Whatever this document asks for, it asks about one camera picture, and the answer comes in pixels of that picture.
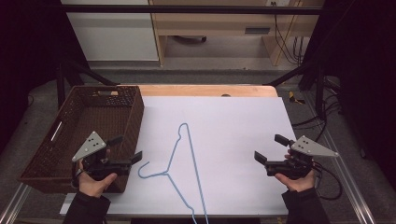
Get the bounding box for black floor cables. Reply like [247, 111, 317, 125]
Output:
[290, 77, 343, 144]

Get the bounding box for person's right hand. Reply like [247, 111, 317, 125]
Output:
[274, 148, 318, 193]

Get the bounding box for white cabinet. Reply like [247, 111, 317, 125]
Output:
[60, 0, 160, 62]

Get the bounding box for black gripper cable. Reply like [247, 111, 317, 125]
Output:
[312, 161, 343, 201]

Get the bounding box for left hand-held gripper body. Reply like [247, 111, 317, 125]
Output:
[71, 131, 133, 182]

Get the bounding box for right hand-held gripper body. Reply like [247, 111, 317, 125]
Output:
[264, 134, 340, 181]

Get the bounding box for aluminium rail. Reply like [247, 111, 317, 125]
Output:
[0, 182, 33, 224]
[302, 92, 378, 224]

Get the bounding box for person's left hand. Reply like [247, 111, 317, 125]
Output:
[78, 148, 119, 199]

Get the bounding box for blue wire clothes hanger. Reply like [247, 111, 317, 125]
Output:
[137, 122, 210, 224]

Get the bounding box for black horizontal frame bar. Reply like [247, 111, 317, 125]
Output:
[60, 4, 323, 16]

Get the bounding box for brown woven basket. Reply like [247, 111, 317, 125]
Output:
[18, 85, 146, 195]

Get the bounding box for black wrist strap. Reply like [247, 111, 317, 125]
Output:
[71, 161, 86, 189]

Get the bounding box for white table sheet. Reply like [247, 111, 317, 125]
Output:
[59, 95, 297, 218]

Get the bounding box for light wooden desk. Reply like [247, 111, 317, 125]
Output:
[148, 0, 325, 67]

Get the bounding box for black curtain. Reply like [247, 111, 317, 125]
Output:
[300, 0, 396, 181]
[0, 0, 90, 153]

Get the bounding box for black hanging cables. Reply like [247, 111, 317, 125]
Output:
[272, 1, 305, 66]

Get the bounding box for black frame leg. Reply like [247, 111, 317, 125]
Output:
[55, 60, 120, 110]
[263, 60, 327, 120]

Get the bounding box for yellow and black tool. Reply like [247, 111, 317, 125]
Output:
[288, 91, 306, 105]

